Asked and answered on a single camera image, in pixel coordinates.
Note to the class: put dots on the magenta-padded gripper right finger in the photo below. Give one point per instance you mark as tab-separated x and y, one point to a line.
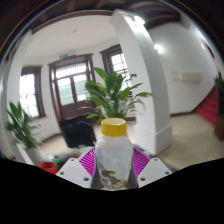
154	170

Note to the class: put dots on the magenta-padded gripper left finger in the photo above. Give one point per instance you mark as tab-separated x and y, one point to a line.
73	171

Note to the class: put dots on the clear bottle with yellow cap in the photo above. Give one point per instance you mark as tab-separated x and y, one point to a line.
114	156

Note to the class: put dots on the red plastic box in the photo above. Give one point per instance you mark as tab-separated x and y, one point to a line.
49	167

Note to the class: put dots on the potted plant in white pot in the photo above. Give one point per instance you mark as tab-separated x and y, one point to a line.
111	93
21	130

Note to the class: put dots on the red carpeted staircase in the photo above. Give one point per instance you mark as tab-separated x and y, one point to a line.
209	108

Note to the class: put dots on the dark wooden double door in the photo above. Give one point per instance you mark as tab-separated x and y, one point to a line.
70	88

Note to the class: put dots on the dark wooden cabinet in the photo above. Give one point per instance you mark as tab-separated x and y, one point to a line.
220	113

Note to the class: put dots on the dark wooden framed window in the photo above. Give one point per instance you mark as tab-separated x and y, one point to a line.
30	91
118	65

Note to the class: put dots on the small green plant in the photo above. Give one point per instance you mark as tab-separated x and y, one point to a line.
219	81

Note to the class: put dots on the green exit sign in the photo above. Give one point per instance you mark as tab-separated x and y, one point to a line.
67	54

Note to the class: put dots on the glowing wall lamp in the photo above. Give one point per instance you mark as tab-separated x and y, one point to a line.
159	48

